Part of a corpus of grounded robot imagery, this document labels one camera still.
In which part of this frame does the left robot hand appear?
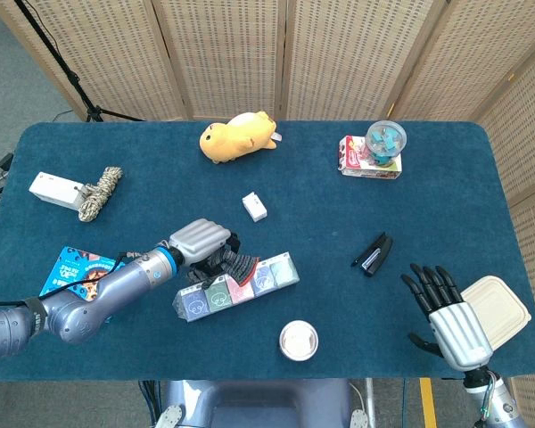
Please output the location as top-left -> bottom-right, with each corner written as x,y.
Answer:
169,218 -> 242,278

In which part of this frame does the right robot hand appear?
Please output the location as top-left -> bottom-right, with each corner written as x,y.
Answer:
400,262 -> 494,373

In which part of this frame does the beige lidded food container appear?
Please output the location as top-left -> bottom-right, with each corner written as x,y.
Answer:
460,275 -> 533,352

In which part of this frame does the tissue pack row in plastic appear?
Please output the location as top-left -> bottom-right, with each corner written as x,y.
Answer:
172,251 -> 300,323

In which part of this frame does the small white box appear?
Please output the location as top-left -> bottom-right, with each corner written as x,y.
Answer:
242,192 -> 268,223

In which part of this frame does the black stapler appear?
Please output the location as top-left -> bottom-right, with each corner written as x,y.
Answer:
350,231 -> 394,277

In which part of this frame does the yellow plush toy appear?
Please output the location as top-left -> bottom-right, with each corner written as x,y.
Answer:
199,110 -> 281,165

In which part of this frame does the blue snack box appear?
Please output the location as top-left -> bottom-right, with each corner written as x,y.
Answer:
39,245 -> 128,324

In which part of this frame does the rubber band jar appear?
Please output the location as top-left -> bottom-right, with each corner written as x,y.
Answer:
278,319 -> 320,362

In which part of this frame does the white rectangular box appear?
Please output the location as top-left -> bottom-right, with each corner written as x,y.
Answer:
28,171 -> 88,212

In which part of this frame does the robot torso base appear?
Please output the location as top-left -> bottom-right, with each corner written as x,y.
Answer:
137,379 -> 378,428

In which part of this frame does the red and white carton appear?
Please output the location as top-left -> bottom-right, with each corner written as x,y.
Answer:
337,135 -> 403,180

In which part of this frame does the clear jar of binder clips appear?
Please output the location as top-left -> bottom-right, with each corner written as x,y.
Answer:
365,119 -> 407,165

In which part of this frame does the woven folding screen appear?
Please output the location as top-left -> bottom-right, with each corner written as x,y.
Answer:
0,0 -> 535,428

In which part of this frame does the black tripod stand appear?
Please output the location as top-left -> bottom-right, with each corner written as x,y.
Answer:
12,0 -> 144,123

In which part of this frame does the coiled beige rope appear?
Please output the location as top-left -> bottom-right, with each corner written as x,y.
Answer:
78,166 -> 124,223

